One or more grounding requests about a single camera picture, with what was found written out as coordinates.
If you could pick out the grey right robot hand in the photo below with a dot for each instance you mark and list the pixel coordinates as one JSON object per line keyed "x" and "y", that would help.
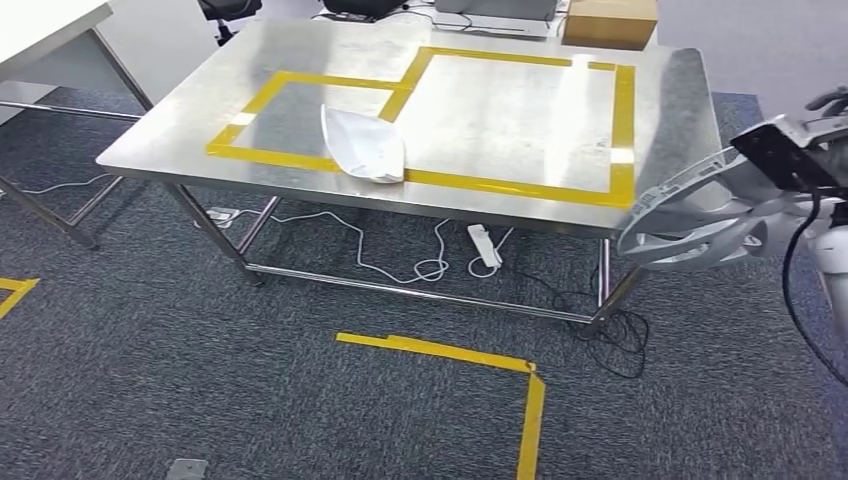
{"x": 835, "y": 99}

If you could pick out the black office chair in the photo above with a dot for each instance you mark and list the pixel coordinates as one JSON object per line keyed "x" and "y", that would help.
{"x": 228, "y": 8}

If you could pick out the yellow tape bench outline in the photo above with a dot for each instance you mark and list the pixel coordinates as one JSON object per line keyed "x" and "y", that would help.
{"x": 623, "y": 132}

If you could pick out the white power strip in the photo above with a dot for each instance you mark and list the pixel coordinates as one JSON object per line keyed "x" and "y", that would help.
{"x": 484, "y": 245}
{"x": 222, "y": 216}

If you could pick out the silver plastic wheel cover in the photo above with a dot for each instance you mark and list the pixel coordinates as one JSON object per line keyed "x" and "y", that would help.
{"x": 696, "y": 218}

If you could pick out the stainless steel workbench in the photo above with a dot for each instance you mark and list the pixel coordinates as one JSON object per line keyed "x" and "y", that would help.
{"x": 40, "y": 26}
{"x": 497, "y": 119}

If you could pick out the white curved plastic part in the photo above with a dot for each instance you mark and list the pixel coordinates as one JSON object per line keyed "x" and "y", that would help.
{"x": 364, "y": 149}

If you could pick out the black bag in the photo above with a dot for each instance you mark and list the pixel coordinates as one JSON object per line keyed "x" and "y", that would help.
{"x": 364, "y": 6}

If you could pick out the brown cardboard box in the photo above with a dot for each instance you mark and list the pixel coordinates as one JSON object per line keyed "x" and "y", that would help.
{"x": 609, "y": 23}

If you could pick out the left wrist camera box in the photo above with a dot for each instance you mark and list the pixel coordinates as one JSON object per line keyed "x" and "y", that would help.
{"x": 187, "y": 469}

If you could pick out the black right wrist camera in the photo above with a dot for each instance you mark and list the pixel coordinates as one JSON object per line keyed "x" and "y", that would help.
{"x": 782, "y": 156}

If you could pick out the yellow floor tape square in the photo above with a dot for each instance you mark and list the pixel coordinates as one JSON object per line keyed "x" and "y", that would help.
{"x": 530, "y": 424}
{"x": 13, "y": 291}

